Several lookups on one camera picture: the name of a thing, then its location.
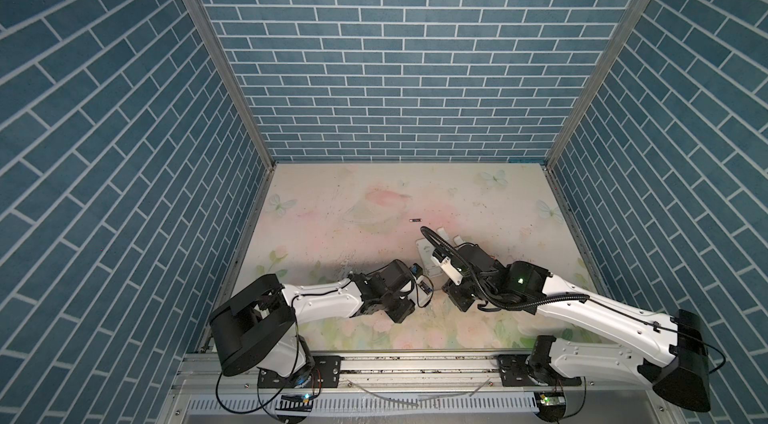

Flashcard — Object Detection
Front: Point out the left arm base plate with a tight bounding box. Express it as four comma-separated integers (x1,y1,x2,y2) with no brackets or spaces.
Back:
258,355,342,389

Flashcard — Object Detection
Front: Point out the white ribbed cable duct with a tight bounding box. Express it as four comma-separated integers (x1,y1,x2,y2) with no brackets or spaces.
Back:
185,393,541,417

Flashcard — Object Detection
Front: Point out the white remote control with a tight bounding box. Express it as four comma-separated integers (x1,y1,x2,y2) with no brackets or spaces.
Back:
416,238,442,277
415,275,434,308

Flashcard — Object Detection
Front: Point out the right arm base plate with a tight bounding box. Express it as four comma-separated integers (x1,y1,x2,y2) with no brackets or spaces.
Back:
496,353,582,387

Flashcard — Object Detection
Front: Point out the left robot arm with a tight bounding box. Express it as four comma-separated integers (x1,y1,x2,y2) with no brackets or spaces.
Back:
209,260,425,386

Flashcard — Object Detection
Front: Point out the aluminium mounting rail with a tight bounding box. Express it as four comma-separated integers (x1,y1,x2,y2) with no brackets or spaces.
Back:
170,350,670,394

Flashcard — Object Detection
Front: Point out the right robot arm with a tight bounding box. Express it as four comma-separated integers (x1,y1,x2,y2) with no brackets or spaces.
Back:
431,242,711,413

